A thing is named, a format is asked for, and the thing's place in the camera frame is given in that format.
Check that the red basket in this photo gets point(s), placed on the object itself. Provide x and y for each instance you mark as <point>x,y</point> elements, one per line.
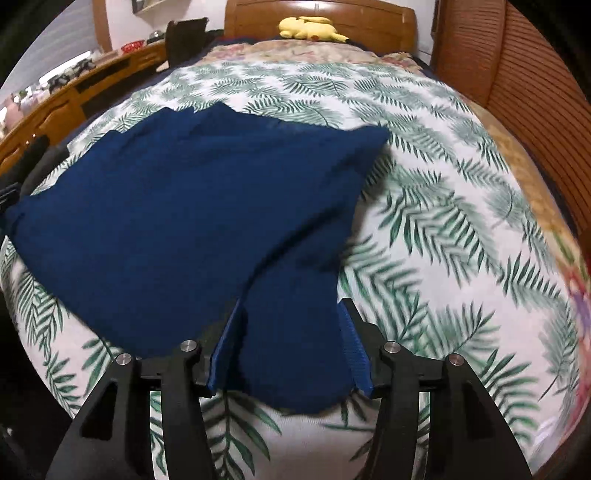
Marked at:
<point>133,46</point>

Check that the white wall shelf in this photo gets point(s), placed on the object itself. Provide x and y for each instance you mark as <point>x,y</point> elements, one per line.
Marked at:
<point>150,4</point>

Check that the yellow plush toy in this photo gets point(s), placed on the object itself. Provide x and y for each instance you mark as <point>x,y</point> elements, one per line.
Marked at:
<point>307,28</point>

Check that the grey metal pot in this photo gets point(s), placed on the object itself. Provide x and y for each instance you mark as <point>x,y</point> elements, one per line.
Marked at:
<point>157,34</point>

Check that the wooden desk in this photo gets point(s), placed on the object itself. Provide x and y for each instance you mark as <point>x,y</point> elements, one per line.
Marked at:
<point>60,110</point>

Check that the dark grey cloth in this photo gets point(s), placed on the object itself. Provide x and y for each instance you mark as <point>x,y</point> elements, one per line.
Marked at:
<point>37,157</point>

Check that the wooden headboard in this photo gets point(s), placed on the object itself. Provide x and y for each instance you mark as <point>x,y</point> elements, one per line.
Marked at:
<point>369,23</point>

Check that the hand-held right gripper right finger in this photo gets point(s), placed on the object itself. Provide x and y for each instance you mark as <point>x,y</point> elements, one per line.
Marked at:
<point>353,346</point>

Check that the navy blue blazer jacket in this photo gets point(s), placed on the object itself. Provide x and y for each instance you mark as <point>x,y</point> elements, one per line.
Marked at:
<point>184,207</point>

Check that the dark chair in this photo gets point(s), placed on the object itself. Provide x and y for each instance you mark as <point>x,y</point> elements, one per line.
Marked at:
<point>184,41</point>

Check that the wooden bed with leaf bedspread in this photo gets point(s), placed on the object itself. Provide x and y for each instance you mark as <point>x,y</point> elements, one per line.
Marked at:
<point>438,207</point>

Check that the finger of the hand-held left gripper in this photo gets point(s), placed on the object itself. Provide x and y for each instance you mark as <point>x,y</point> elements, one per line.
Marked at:
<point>8,196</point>

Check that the wooden louvered wardrobe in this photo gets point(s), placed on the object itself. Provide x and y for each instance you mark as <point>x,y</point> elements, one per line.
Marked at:
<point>521,60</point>

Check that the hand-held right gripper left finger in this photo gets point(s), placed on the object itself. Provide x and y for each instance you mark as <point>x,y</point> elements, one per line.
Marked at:
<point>226,344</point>

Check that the wooden window frame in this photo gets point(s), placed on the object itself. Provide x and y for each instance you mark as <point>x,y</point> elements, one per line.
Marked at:
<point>102,25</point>

